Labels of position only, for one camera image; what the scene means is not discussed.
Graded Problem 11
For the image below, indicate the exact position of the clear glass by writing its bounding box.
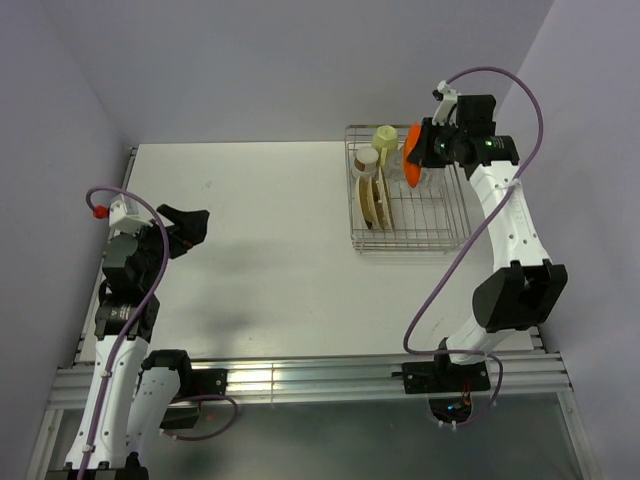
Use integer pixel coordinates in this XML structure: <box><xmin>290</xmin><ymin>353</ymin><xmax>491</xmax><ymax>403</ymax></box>
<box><xmin>421</xmin><ymin>168</ymin><xmax>447</xmax><ymax>190</ymax></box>

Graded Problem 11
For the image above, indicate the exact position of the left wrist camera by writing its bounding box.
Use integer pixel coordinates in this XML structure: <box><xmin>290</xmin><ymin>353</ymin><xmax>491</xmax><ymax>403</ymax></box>
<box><xmin>108</xmin><ymin>194</ymin><xmax>149</xmax><ymax>235</ymax></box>

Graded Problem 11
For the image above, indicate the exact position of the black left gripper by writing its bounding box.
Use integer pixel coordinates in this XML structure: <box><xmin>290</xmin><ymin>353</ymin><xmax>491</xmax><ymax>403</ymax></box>
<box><xmin>123</xmin><ymin>204</ymin><xmax>208</xmax><ymax>292</ymax></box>

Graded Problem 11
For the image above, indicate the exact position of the metal tumbler cup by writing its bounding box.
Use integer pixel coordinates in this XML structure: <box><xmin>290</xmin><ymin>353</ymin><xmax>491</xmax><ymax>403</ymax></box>
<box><xmin>351</xmin><ymin>146</ymin><xmax>379</xmax><ymax>179</ymax></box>

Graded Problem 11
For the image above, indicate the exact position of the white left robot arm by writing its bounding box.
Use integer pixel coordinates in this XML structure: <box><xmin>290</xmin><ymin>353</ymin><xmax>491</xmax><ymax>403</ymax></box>
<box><xmin>46</xmin><ymin>199</ymin><xmax>209</xmax><ymax>479</ymax></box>

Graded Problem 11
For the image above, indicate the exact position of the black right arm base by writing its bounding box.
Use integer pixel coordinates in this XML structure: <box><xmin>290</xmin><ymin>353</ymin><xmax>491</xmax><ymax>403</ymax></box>
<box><xmin>391</xmin><ymin>355</ymin><xmax>491</xmax><ymax>423</ymax></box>

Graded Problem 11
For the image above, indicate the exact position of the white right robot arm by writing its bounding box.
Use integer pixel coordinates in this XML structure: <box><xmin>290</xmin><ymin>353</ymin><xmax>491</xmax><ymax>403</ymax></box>
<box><xmin>403</xmin><ymin>91</ymin><xmax>568</xmax><ymax>390</ymax></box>

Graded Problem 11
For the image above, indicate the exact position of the wire dish rack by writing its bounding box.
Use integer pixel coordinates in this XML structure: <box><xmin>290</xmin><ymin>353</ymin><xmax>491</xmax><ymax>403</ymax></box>
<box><xmin>344</xmin><ymin>125</ymin><xmax>471</xmax><ymax>253</ymax></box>

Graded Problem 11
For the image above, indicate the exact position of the beige plate black spot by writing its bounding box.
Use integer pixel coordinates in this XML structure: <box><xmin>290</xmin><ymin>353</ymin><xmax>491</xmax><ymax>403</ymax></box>
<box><xmin>355</xmin><ymin>177</ymin><xmax>373</xmax><ymax>230</ymax></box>

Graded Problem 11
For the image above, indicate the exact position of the yellow woven pattern plate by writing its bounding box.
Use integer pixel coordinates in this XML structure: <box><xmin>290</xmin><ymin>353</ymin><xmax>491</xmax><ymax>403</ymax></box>
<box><xmin>377</xmin><ymin>167</ymin><xmax>395</xmax><ymax>231</ymax></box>

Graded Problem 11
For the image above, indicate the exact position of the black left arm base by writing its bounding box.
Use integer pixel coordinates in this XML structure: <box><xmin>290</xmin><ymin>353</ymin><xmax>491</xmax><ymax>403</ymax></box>
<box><xmin>160</xmin><ymin>368</ymin><xmax>228</xmax><ymax>431</ymax></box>

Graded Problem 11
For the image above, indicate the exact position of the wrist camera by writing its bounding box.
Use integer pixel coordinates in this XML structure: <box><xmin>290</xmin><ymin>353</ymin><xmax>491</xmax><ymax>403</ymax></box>
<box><xmin>108</xmin><ymin>194</ymin><xmax>149</xmax><ymax>235</ymax></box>
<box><xmin>432</xmin><ymin>80</ymin><xmax>459</xmax><ymax>126</ymax></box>

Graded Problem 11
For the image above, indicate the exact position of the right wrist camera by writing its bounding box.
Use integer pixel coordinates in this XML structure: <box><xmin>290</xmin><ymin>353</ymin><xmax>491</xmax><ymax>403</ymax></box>
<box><xmin>432</xmin><ymin>80</ymin><xmax>459</xmax><ymax>126</ymax></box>

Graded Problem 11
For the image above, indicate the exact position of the orange plastic plate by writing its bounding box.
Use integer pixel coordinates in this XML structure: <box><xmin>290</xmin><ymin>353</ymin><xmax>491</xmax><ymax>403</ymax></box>
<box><xmin>402</xmin><ymin>123</ymin><xmax>422</xmax><ymax>188</ymax></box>

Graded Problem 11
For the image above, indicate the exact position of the beige floral plate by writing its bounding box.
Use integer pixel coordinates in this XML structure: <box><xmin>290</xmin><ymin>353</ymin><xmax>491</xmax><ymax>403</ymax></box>
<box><xmin>367</xmin><ymin>177</ymin><xmax>385</xmax><ymax>230</ymax></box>

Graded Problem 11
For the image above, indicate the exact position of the pale green mug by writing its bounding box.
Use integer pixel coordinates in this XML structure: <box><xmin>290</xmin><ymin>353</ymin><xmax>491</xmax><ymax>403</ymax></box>
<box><xmin>371</xmin><ymin>125</ymin><xmax>399</xmax><ymax>173</ymax></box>

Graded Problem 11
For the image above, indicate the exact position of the clear plastic cup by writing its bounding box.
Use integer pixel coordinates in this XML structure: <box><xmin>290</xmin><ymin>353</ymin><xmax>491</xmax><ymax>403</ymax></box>
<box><xmin>384</xmin><ymin>151</ymin><xmax>405</xmax><ymax>181</ymax></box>

